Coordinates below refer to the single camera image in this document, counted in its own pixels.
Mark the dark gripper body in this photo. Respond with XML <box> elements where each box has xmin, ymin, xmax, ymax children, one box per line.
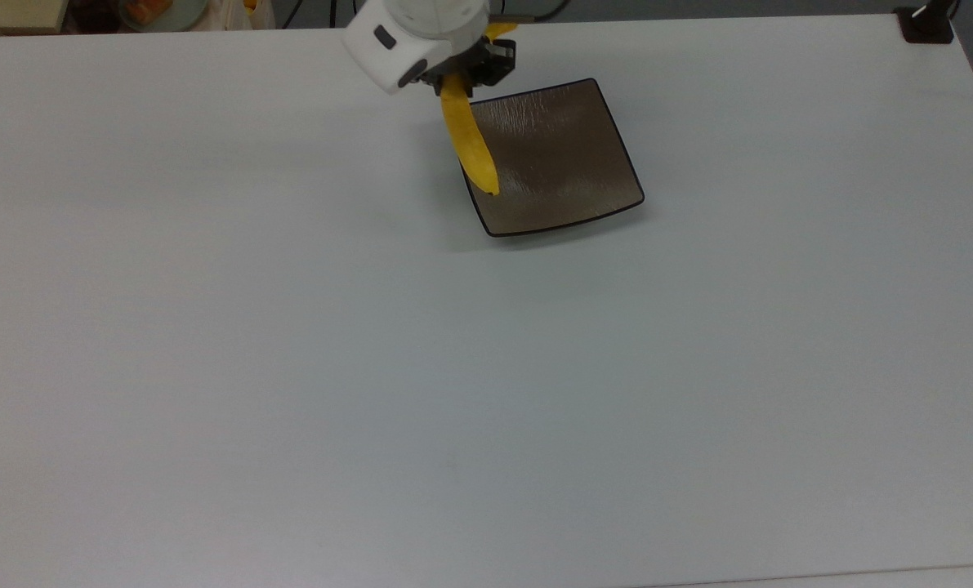
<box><xmin>452</xmin><ymin>47</ymin><xmax>497</xmax><ymax>91</ymax></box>

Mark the yellow banana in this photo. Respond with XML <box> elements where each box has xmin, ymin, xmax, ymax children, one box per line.
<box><xmin>440</xmin><ymin>22</ymin><xmax>519</xmax><ymax>198</ymax></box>

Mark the square brown ceramic plate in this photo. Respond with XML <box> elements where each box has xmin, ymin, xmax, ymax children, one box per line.
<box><xmin>459</xmin><ymin>78</ymin><xmax>646</xmax><ymax>238</ymax></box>

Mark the clear plastic bag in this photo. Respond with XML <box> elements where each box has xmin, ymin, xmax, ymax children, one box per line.
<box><xmin>205</xmin><ymin>0</ymin><xmax>277</xmax><ymax>31</ymax></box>

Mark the teal bowl with orange items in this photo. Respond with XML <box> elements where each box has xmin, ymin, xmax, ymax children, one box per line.
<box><xmin>117</xmin><ymin>0</ymin><xmax>209</xmax><ymax>33</ymax></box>

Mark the beige cardboard box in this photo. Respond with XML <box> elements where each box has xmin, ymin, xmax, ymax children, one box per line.
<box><xmin>0</xmin><ymin>0</ymin><xmax>70</xmax><ymax>35</ymax></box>

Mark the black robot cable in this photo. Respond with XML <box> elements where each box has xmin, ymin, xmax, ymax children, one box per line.
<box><xmin>490</xmin><ymin>0</ymin><xmax>573</xmax><ymax>23</ymax></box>

